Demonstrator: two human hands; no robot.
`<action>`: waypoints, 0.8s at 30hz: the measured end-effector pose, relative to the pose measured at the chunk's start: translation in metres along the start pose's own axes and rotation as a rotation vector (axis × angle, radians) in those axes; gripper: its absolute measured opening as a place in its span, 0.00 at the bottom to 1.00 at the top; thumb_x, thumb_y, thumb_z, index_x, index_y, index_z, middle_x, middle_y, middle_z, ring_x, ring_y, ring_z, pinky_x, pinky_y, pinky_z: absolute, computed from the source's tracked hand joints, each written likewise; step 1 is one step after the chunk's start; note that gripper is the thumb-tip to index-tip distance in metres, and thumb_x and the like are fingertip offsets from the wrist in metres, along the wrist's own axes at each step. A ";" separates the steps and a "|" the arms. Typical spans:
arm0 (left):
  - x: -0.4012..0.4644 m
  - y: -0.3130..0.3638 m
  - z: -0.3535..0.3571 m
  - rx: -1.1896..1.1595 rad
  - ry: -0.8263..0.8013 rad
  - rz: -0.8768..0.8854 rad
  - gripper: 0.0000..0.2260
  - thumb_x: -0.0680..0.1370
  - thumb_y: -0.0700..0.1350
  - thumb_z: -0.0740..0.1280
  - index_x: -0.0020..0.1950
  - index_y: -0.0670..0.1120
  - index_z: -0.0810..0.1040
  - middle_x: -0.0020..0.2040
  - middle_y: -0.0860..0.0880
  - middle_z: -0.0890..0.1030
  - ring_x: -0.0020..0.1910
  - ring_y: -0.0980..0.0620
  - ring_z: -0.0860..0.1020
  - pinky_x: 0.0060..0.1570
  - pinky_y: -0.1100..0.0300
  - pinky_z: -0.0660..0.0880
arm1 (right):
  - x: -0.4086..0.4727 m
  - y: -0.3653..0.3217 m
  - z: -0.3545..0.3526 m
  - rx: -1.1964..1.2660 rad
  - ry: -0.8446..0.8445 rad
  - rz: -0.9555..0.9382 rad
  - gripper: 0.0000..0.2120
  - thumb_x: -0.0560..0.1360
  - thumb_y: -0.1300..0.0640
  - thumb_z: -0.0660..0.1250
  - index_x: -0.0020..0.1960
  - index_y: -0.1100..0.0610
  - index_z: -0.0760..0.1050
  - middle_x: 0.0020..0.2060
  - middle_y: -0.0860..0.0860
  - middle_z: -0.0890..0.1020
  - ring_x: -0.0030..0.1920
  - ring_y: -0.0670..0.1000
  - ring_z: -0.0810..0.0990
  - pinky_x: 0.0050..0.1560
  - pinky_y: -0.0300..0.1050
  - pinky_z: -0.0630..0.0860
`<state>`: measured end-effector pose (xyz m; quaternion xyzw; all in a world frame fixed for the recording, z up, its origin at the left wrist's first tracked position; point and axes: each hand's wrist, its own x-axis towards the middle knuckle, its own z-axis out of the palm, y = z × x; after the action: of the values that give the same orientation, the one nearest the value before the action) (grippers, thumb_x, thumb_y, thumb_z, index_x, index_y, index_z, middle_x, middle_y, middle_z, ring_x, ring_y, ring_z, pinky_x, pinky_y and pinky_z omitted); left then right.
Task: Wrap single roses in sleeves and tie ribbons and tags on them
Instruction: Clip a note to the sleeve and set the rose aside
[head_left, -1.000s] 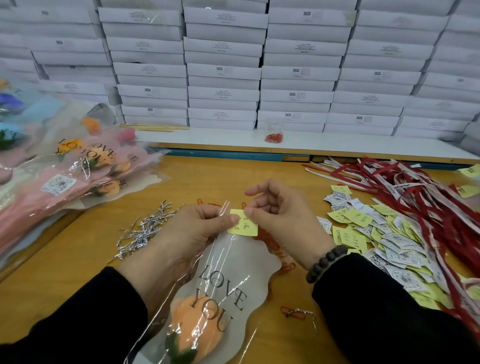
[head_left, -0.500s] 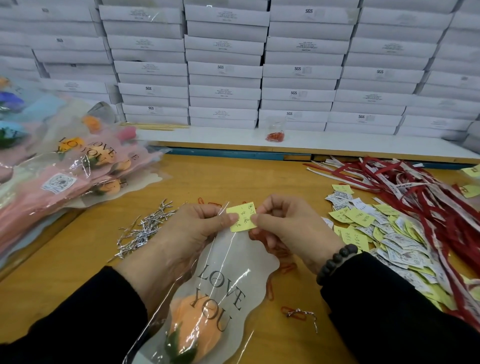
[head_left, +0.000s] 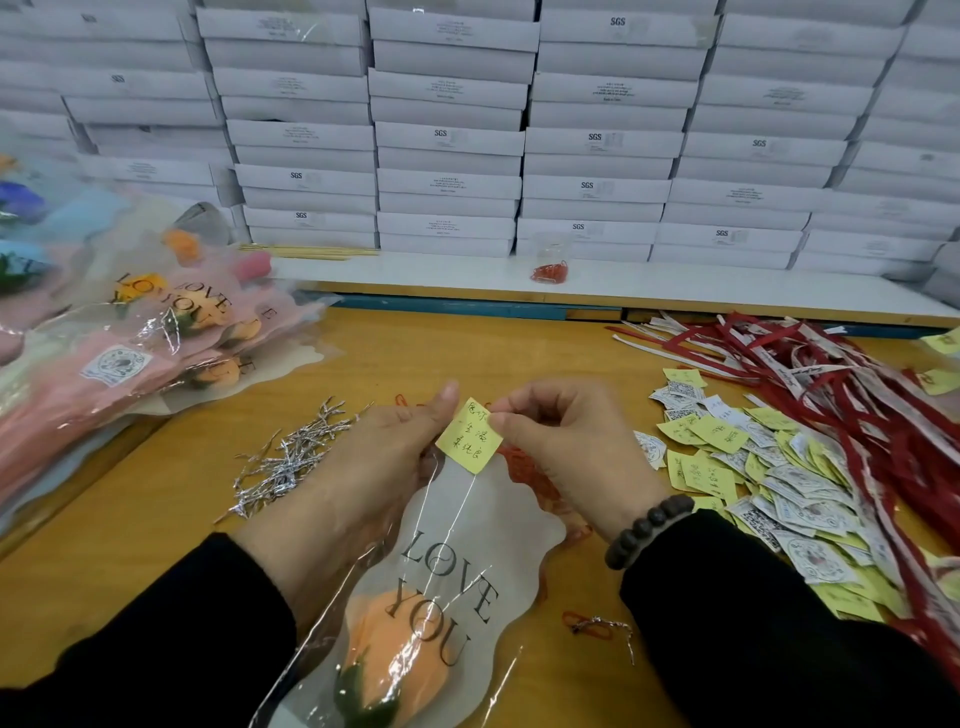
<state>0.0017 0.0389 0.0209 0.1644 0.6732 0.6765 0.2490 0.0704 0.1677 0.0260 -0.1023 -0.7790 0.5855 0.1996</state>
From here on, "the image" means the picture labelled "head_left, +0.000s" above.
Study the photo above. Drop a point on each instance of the person's left hand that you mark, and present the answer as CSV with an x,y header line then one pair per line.
x,y
360,480

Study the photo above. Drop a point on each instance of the person's right hand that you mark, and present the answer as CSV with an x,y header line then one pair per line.
x,y
585,443

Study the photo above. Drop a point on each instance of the yellow note tag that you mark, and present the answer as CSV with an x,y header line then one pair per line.
x,y
470,435

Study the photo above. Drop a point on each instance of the cream orange rose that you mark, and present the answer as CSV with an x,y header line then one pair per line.
x,y
450,585

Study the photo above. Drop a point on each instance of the pile of yellow white tags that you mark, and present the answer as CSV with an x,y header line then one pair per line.
x,y
765,480

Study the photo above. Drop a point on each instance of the pile of red ribbons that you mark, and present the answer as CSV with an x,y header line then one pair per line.
x,y
840,398

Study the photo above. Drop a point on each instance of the pile of flowers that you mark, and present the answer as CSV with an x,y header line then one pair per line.
x,y
90,383

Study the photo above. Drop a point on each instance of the person's right forearm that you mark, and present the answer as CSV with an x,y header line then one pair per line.
x,y
795,630

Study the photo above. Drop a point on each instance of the person's left forearm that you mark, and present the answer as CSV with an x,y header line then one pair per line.
x,y
150,645

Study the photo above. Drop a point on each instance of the pile of silver twist ties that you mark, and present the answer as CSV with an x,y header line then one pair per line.
x,y
293,458

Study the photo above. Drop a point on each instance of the small bag of red clips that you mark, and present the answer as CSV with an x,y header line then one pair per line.
x,y
549,273

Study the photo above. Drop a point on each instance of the pile of orange paper clips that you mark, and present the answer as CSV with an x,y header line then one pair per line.
x,y
578,618

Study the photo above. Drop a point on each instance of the long white board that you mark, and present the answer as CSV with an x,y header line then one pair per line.
x,y
720,285

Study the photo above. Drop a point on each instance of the wooden sticks bundle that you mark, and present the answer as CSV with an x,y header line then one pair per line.
x,y
315,252

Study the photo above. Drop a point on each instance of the slanted stack of white boxes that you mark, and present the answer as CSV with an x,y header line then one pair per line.
x,y
945,278

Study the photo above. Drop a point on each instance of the wall of stacked white boxes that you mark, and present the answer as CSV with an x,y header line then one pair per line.
x,y
450,135

